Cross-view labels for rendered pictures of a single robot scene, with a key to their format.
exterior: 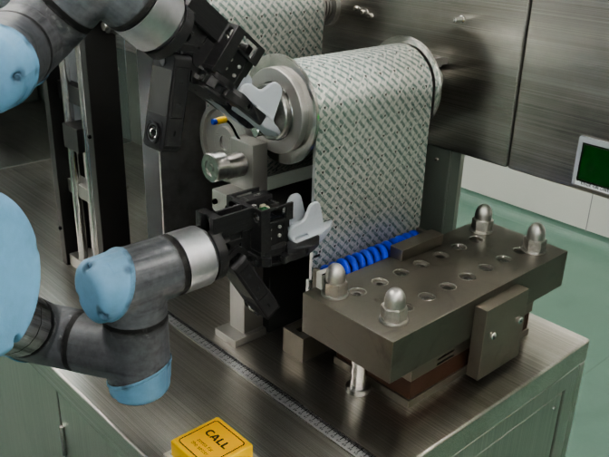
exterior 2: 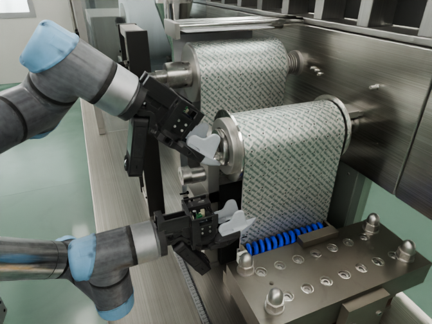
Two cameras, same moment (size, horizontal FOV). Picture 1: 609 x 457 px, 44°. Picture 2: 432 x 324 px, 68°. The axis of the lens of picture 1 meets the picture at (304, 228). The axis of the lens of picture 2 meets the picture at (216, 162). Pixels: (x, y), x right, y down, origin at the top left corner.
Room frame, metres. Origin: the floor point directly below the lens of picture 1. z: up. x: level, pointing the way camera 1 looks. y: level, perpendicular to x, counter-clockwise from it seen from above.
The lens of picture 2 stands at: (0.43, -0.15, 1.55)
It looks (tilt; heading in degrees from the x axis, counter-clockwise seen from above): 30 degrees down; 21
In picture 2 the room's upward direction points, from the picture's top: straight up
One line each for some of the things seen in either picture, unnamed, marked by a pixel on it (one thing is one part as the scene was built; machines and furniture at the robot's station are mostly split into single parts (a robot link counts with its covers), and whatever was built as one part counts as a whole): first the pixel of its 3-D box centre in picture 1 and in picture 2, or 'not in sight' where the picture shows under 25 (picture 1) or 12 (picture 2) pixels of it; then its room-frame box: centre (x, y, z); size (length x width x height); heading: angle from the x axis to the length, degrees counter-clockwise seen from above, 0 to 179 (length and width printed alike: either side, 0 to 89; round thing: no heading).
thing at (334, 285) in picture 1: (335, 278); (245, 261); (0.88, -0.04, 1.05); 0.04 x 0.04 x 0.04
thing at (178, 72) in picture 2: not in sight; (177, 75); (1.15, 0.23, 1.33); 0.06 x 0.06 x 0.06; 43
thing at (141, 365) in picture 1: (125, 350); (107, 285); (0.76, 0.21, 1.01); 0.11 x 0.08 x 0.11; 74
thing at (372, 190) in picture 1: (371, 199); (288, 203); (1.03, -0.10, 1.11); 0.23 x 0.01 x 0.18; 133
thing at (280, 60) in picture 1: (280, 110); (227, 145); (0.99, 0.04, 1.25); 0.15 x 0.01 x 0.15; 43
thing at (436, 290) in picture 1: (441, 288); (326, 273); (0.96, -0.20, 1.00); 0.40 x 0.16 x 0.06; 133
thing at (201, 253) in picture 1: (188, 257); (145, 240); (0.81, 0.14, 1.11); 0.08 x 0.05 x 0.08; 43
